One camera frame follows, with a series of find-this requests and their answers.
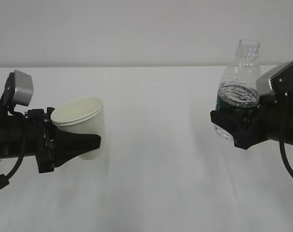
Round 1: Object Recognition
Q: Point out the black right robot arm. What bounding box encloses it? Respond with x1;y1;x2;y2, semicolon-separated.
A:
210;94;293;150

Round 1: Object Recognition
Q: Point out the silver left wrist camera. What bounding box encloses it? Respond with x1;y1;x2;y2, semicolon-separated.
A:
12;70;34;106

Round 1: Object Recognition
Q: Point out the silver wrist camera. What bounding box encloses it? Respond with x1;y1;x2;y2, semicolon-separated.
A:
256;60;293;96
12;70;34;106

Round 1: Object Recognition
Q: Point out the clear water bottle green label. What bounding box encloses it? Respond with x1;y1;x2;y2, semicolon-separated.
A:
213;38;262;141

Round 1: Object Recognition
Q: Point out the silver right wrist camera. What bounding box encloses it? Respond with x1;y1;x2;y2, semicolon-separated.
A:
256;60;293;96

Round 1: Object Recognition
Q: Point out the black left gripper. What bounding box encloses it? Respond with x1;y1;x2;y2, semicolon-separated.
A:
25;107;101;174

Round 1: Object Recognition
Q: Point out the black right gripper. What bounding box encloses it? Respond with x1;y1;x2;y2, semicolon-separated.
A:
210;96;293;150

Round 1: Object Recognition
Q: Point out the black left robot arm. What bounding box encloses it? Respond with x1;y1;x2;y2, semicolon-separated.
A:
0;70;102;173

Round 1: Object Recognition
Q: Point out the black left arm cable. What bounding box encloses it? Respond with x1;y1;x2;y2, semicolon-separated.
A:
0;135;26;195

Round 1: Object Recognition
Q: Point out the white paper cup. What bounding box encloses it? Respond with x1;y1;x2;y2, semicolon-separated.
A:
51;96;107;160

